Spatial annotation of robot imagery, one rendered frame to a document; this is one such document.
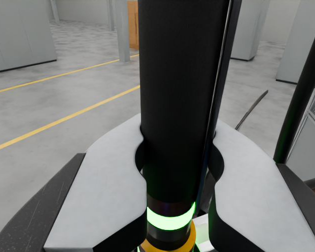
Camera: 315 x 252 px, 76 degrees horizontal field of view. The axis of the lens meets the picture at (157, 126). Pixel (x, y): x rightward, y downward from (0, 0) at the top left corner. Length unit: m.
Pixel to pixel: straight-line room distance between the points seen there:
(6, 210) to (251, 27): 6.96
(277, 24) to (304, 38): 6.80
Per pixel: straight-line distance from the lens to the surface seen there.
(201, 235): 0.20
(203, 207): 0.44
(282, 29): 12.26
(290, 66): 5.64
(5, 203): 2.37
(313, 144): 1.53
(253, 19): 7.23
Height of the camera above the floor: 1.57
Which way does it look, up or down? 32 degrees down
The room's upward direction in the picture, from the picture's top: 1 degrees clockwise
